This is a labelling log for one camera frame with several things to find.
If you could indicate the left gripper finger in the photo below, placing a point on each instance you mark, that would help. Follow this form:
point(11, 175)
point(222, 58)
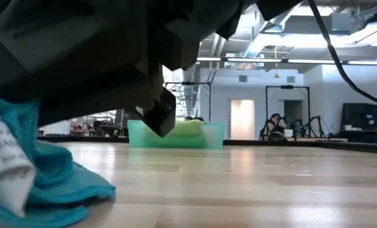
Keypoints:
point(112, 95)

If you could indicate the yellow microfiber towel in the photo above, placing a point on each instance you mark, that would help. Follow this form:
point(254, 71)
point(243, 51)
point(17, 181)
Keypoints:
point(188, 126)

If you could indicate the blue microfiber towel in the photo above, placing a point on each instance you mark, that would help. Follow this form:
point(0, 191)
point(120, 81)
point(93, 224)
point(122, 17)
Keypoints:
point(65, 183)

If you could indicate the neighbouring station robot arm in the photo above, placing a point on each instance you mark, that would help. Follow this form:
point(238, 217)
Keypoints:
point(308, 125)

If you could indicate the teal translucent plastic basket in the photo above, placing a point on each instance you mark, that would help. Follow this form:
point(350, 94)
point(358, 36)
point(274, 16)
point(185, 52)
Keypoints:
point(134, 136)

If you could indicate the dark standing monitor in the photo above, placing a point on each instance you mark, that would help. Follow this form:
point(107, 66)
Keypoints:
point(125, 117)

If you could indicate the ceiling light strip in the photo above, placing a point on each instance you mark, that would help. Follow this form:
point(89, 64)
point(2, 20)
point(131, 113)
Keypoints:
point(209, 59)
point(312, 61)
point(255, 60)

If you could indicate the person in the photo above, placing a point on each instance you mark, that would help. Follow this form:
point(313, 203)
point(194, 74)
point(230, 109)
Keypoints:
point(275, 123)

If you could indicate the white mug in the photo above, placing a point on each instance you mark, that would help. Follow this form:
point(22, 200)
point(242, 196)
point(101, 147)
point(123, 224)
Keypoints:
point(347, 127)

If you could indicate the black desk monitor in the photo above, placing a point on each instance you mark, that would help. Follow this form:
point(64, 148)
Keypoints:
point(364, 115)

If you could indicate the black desk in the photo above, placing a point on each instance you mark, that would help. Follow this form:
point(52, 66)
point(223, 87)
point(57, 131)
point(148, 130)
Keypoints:
point(362, 136)

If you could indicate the black aluminium table frame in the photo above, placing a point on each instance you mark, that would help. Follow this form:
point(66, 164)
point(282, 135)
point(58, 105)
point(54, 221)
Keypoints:
point(334, 145)

